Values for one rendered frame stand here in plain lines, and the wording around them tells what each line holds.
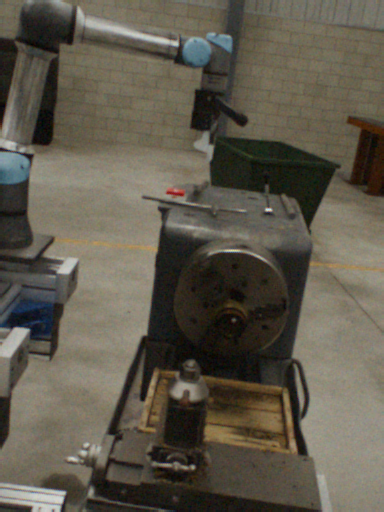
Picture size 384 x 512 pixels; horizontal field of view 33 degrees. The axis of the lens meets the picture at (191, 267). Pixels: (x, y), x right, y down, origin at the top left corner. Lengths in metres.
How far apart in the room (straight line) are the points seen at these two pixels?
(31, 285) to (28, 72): 0.57
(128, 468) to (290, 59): 10.89
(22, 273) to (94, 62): 9.88
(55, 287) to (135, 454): 0.63
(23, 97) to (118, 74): 9.71
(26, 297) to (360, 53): 10.81
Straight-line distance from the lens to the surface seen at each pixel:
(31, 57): 1.85
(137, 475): 1.27
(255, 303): 1.72
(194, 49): 1.75
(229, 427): 1.59
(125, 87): 11.56
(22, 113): 1.86
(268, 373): 1.91
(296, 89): 11.94
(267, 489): 1.28
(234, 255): 1.71
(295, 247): 1.88
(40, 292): 1.79
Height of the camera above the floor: 1.72
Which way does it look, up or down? 19 degrees down
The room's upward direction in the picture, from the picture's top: 8 degrees clockwise
